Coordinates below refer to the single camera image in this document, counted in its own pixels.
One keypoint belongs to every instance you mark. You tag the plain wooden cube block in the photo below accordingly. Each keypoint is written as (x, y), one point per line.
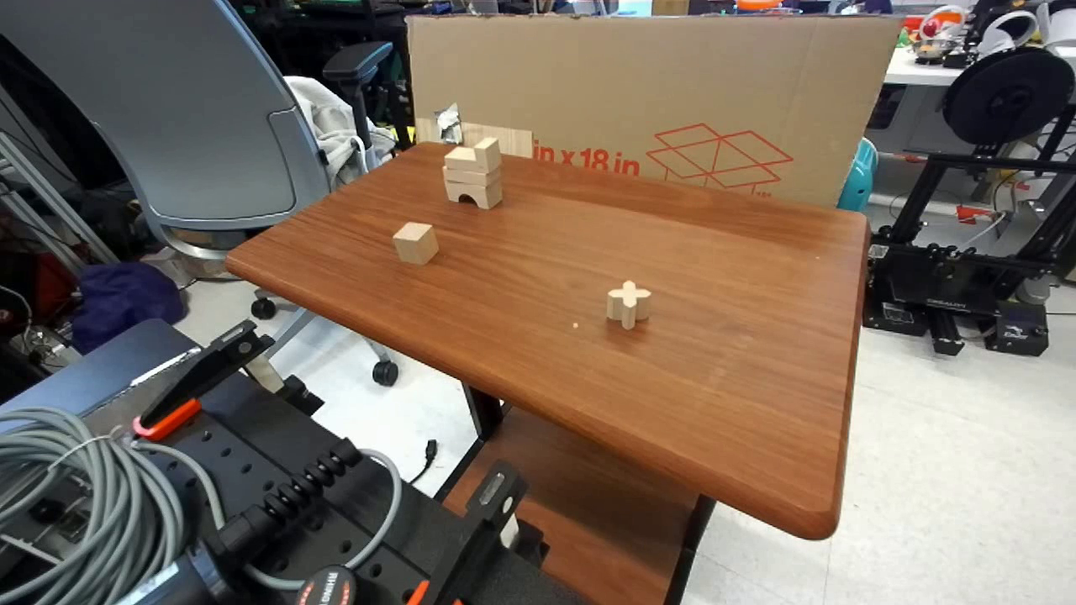
(415, 244)

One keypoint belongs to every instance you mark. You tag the cross-shaped wooden block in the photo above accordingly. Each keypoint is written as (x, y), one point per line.
(626, 303)

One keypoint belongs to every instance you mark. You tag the wooden arch block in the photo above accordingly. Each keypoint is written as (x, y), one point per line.
(474, 193)

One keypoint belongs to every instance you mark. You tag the brown table base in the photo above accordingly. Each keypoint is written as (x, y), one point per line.
(584, 516)

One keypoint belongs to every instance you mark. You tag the large cardboard box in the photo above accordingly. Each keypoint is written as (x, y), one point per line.
(673, 90)

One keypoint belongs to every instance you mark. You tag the white cloth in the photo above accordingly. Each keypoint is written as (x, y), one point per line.
(326, 122)

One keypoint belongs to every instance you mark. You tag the black power strip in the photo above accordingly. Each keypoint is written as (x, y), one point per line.
(280, 471)

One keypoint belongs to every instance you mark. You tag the teal round object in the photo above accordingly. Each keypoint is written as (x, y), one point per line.
(859, 177)

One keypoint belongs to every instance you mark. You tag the black 3D printer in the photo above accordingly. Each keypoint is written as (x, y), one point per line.
(953, 269)

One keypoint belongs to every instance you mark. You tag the dark blue bag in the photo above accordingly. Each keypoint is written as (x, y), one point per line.
(122, 299)

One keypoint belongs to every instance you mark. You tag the grey office chair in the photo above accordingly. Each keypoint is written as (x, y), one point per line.
(171, 111)

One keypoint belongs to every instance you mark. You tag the grey metal box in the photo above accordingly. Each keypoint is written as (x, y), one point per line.
(88, 373)

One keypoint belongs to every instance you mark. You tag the black filament spool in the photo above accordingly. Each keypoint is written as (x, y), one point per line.
(1008, 97)

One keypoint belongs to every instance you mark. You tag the black clamp bracket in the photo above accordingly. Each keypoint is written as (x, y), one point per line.
(474, 538)

